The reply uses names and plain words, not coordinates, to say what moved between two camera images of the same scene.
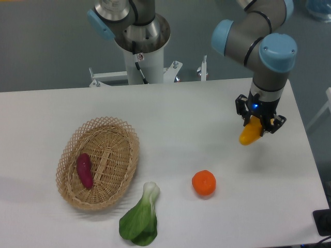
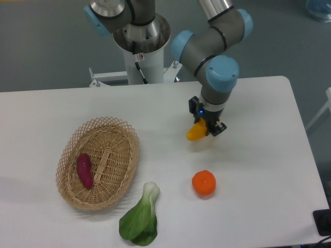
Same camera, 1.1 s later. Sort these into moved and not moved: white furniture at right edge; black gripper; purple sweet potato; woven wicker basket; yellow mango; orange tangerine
Moved: yellow mango; black gripper
Not moved: woven wicker basket; purple sweet potato; white furniture at right edge; orange tangerine
